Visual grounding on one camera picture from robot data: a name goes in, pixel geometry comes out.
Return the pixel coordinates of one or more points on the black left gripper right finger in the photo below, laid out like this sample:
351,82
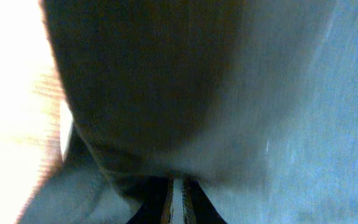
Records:
197,208

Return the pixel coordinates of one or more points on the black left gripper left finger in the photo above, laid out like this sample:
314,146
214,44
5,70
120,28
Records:
157,205

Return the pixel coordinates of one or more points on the black t-shirt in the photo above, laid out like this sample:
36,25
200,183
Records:
257,101

